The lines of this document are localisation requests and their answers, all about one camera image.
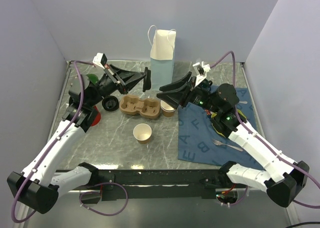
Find white mug green inside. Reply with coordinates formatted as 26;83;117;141
87;74;99;84

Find dark green mug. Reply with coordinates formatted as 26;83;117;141
200;79;213;92

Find brown pulp cup carrier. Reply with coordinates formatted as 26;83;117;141
119;94;161;119

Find light blue paper bag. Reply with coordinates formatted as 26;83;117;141
147;25;177;91

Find blue letter print cloth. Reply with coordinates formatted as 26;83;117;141
177;103;263;170

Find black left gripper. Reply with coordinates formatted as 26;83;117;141
87;64;146;107

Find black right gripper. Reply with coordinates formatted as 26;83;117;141
156;71;222;114

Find green polka dot plate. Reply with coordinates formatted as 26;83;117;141
210;108;241;138

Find silver fork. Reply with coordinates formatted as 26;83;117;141
212;139;244;152

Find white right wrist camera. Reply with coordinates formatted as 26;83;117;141
192;61;211;82

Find red cup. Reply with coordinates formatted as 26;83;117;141
91;106;101;127

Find stacked brown paper cups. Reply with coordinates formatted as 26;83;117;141
160;101;176;117

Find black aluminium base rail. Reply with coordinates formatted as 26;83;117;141
49;169;291;201

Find black coffee cup lid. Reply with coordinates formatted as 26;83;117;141
101;96;119;112
142;67;152;92

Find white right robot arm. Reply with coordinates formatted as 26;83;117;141
157;73;310;208

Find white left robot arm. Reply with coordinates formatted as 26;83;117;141
7;64;151;214

